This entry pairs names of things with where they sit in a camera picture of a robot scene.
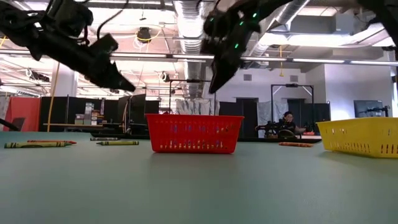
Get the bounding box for silver ventilation duct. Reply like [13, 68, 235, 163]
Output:
[248, 0, 312, 55]
[173, 0, 208, 99]

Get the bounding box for black ceiling camera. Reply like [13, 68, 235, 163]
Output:
[136, 27, 153, 44]

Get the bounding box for stacked storage boxes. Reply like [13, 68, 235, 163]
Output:
[74, 101, 106, 126]

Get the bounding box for person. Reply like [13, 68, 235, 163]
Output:
[277, 111, 308, 135]

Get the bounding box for thick black cable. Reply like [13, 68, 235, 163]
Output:
[0, 118, 19, 132]

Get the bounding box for dark wall monitor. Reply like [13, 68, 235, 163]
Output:
[353, 100, 384, 119]

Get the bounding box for teal table mat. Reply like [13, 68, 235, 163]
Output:
[0, 131, 398, 224]

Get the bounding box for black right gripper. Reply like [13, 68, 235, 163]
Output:
[201, 0, 264, 95]

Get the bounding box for black metal frame stand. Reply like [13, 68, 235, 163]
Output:
[168, 79, 218, 115]
[270, 83, 315, 139]

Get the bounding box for black partition wall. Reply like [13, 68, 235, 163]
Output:
[39, 94, 161, 135]

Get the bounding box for orange crayon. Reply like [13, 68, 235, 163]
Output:
[26, 139, 78, 145]
[278, 141, 314, 148]

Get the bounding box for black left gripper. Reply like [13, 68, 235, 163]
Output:
[39, 30, 137, 93]

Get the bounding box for long workbench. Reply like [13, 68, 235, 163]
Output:
[42, 123, 105, 128]

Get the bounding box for yellow plastic basket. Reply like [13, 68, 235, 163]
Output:
[316, 116, 398, 160]

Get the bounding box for yellow cable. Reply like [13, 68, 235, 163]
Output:
[46, 61, 62, 133]

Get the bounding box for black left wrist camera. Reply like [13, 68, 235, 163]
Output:
[89, 32, 119, 57]

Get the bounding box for red partition panel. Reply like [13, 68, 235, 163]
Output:
[2, 96, 42, 133]

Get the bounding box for short yellow hanging cord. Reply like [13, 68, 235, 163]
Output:
[278, 45, 285, 78]

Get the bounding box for long LED light bar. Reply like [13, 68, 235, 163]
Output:
[0, 49, 398, 67]

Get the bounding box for white plastic sheet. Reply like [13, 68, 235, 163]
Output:
[256, 101, 289, 124]
[175, 98, 216, 116]

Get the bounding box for red plastic basket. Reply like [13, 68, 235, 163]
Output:
[145, 113, 245, 155]

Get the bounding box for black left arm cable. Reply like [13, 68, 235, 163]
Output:
[96, 0, 130, 40]

